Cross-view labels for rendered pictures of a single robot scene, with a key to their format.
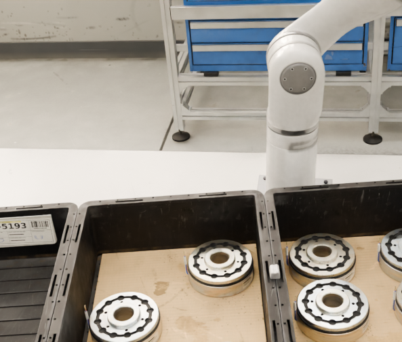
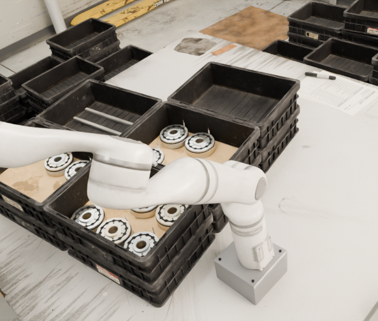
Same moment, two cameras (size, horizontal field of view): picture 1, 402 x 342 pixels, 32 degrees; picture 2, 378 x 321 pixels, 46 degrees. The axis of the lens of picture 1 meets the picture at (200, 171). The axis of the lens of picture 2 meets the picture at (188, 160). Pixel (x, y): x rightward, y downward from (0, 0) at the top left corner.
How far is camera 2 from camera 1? 1.71 m
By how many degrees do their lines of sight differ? 93
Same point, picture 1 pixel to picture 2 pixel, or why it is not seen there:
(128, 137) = not seen: outside the picture
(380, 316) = (131, 220)
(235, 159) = (368, 292)
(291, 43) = (233, 164)
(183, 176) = (363, 252)
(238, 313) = not seen: hidden behind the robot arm
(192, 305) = not seen: hidden behind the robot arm
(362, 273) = (157, 230)
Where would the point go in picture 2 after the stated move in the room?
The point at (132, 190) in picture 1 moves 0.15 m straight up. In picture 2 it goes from (363, 220) to (368, 186)
